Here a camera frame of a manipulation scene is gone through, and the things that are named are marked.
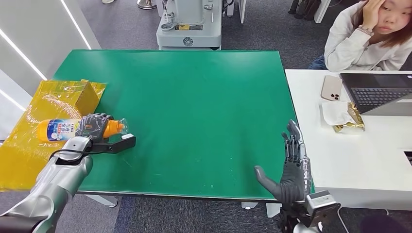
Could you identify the gold foil wrapper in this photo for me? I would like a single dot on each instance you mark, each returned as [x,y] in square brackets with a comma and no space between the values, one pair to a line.
[355,115]

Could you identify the beige smartphone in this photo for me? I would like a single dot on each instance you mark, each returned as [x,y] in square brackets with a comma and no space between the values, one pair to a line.
[331,88]

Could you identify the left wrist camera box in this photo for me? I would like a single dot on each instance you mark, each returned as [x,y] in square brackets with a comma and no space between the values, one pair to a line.
[119,144]

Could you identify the white paper napkin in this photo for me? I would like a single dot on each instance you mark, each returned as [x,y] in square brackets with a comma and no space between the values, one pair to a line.
[334,112]

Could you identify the white desk panel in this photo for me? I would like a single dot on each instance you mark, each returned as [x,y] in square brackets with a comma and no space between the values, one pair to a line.
[322,11]

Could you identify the wide white table foot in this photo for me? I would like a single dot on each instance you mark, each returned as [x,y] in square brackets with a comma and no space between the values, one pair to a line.
[273,209]

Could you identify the dark grey laptop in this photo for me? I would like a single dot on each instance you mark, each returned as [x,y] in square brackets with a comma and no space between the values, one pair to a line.
[376,93]

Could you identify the chrome stand base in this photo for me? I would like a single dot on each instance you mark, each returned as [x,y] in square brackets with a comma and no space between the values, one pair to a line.
[147,4]

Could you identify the long white table foot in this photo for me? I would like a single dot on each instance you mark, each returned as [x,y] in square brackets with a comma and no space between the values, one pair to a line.
[103,201]

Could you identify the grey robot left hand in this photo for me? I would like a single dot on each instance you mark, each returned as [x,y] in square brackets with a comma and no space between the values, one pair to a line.
[93,127]

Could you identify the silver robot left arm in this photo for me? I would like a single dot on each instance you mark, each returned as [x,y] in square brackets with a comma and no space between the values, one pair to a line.
[58,183]

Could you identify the grey white machine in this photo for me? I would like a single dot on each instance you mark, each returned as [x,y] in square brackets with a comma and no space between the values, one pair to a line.
[190,35]

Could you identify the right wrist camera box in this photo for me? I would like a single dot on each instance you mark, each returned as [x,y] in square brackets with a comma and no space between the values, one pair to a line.
[322,205]

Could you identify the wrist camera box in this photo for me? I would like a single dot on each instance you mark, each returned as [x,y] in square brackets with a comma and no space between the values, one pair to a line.
[119,144]
[322,205]

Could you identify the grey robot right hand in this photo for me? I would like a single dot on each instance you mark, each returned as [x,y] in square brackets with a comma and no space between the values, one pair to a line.
[293,183]

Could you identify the white cabinet panel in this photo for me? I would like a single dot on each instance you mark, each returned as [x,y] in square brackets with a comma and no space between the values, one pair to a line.
[238,9]

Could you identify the orange plastic bottle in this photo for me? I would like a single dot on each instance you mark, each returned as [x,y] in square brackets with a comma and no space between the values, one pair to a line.
[54,130]

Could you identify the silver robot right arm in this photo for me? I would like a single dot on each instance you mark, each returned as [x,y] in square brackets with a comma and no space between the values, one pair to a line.
[289,218]

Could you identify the small white table foot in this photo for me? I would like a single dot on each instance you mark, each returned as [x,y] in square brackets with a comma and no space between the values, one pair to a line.
[249,205]

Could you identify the yellow taped cardboard box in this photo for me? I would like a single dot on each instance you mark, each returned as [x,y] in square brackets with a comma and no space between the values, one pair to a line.
[19,167]

